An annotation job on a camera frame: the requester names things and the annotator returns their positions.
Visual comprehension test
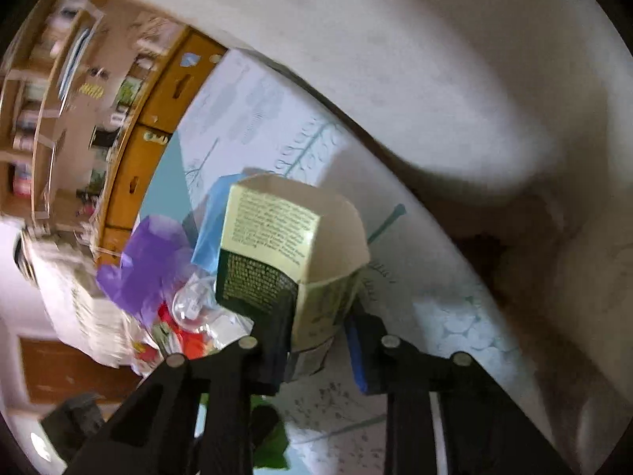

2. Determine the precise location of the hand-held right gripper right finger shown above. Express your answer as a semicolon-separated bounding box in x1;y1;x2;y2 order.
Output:
346;302;574;475

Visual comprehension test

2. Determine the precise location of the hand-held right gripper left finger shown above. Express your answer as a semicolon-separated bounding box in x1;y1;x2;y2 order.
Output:
64;284;298;475

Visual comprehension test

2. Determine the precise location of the silver foil wrapper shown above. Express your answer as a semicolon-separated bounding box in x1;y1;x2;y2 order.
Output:
212;307;254;352

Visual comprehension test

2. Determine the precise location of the green wrapper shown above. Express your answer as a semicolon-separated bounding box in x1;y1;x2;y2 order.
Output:
250;396;290;471

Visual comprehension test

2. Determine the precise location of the red snack wrapper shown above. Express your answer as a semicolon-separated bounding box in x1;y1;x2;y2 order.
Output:
157;302;209;358

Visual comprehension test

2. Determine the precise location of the clear plastic bottle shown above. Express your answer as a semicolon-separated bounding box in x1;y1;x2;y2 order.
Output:
173;277;219;333

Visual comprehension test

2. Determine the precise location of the yellow-green carton box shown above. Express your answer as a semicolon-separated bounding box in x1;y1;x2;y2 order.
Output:
215;173;371;382

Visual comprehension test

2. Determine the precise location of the blue plastic wrapper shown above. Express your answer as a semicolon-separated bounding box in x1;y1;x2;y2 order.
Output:
190;175;238;273

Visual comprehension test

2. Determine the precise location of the purple plastic wrapper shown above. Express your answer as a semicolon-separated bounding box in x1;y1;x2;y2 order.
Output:
96;215;199;327

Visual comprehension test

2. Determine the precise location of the brown wooden door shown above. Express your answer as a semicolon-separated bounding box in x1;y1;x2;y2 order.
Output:
20;336;142;407

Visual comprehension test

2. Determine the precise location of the printed white tablecloth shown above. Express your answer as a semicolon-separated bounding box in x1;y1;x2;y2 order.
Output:
141;49;550;475

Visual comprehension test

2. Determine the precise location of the white lace cloth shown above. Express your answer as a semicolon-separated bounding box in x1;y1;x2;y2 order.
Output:
22;228;144;368

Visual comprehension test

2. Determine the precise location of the brown drawer cabinet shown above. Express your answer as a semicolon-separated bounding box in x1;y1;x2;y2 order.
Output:
94;30;228;264

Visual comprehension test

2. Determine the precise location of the wooden shelf unit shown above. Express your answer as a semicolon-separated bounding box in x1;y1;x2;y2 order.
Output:
0;0;189;228

